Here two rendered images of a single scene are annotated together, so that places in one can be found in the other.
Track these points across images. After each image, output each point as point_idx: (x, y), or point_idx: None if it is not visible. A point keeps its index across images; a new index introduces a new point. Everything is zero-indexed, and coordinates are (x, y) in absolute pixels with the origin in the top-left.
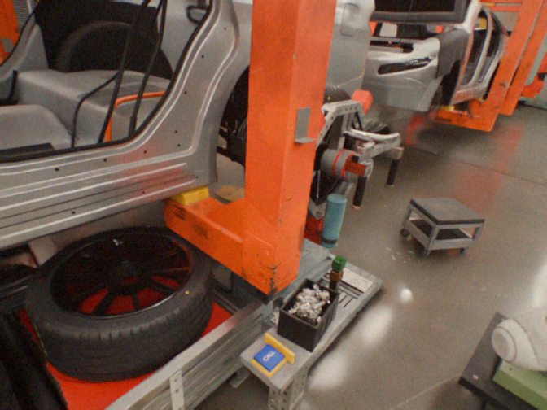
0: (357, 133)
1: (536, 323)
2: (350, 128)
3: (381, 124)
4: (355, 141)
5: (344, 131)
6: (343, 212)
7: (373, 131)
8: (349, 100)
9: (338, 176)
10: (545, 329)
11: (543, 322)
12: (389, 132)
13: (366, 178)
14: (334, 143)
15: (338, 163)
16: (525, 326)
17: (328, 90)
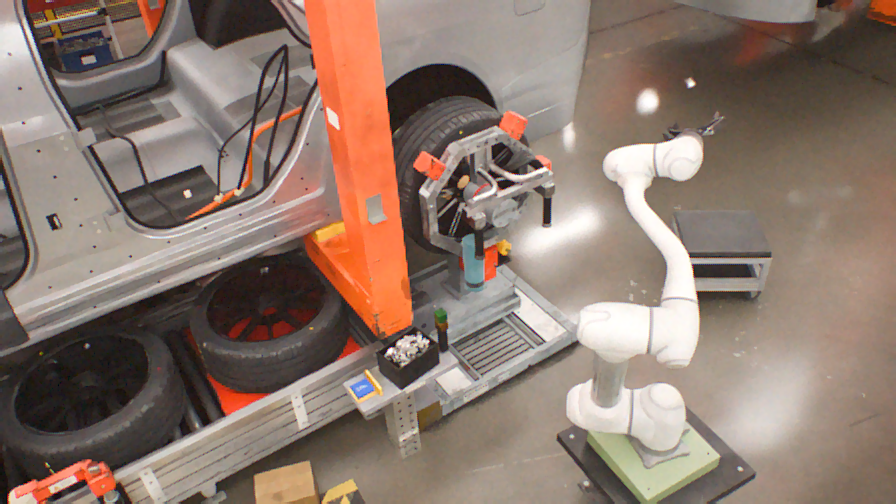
0: (494, 170)
1: (584, 388)
2: (489, 162)
3: (525, 158)
4: None
5: (478, 169)
6: None
7: (516, 166)
8: (494, 126)
9: None
10: (586, 394)
11: (588, 387)
12: (540, 164)
13: (480, 230)
14: (474, 178)
15: None
16: (581, 390)
17: (458, 125)
